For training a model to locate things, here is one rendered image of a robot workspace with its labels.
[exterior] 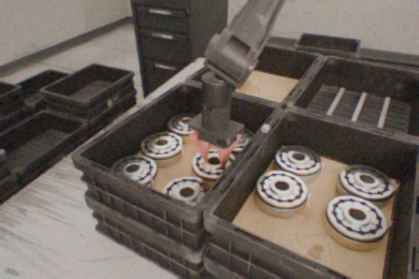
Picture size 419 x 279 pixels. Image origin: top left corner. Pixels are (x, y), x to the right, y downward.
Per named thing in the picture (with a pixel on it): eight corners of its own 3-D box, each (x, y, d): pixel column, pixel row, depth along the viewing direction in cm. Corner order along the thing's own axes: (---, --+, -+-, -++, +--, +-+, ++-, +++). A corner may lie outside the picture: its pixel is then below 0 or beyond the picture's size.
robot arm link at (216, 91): (196, 74, 57) (225, 80, 55) (212, 61, 62) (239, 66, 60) (196, 108, 61) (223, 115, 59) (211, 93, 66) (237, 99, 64)
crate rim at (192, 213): (198, 227, 51) (197, 216, 49) (69, 166, 63) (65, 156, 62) (282, 114, 79) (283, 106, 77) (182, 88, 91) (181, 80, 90)
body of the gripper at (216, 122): (204, 117, 70) (204, 87, 66) (244, 132, 66) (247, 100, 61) (186, 131, 66) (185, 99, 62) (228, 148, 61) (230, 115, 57)
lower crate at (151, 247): (200, 295, 63) (199, 258, 56) (92, 232, 75) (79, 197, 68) (272, 176, 91) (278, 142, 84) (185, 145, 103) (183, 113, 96)
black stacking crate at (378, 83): (404, 184, 72) (425, 144, 66) (279, 145, 85) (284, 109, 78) (414, 109, 100) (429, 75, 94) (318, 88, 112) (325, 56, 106)
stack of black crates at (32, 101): (50, 155, 188) (30, 105, 168) (14, 143, 198) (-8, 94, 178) (96, 123, 217) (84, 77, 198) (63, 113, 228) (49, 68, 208)
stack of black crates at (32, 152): (43, 228, 145) (17, 172, 125) (-2, 208, 155) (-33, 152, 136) (102, 175, 174) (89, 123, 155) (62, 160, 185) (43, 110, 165)
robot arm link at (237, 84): (211, 36, 53) (254, 65, 52) (237, 19, 61) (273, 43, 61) (187, 89, 61) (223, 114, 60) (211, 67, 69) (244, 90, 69)
